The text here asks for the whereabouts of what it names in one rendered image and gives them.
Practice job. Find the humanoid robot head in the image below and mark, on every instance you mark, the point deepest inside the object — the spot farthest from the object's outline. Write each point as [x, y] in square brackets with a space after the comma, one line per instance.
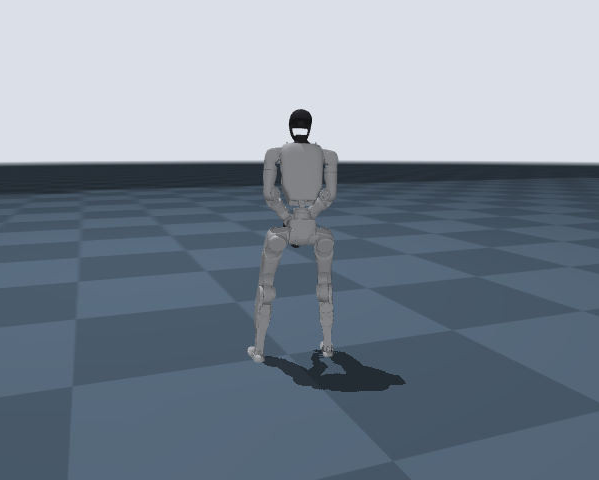
[300, 119]

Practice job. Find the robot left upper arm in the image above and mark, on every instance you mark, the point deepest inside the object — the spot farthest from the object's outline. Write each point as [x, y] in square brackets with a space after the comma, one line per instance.
[272, 156]

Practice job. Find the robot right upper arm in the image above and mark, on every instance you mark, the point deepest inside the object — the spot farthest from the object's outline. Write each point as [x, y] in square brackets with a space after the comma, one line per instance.
[330, 159]

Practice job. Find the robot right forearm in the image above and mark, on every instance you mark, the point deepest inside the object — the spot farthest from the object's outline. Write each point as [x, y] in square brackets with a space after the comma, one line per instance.
[318, 207]

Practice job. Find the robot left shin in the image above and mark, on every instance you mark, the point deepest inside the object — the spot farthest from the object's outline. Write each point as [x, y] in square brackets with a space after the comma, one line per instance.
[262, 315]

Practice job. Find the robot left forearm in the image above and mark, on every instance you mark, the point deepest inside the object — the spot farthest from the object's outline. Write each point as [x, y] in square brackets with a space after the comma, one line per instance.
[280, 209]

